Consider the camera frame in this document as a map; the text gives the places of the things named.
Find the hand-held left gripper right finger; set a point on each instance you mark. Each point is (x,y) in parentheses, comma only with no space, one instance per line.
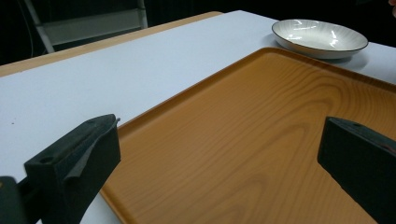
(361,161)

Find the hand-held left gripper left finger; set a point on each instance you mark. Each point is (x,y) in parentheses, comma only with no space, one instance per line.
(74,168)

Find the wooden tray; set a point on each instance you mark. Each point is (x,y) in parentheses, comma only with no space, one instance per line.
(236,130)

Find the white bowl with dark rim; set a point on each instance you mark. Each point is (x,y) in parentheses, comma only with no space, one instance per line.
(319,37)

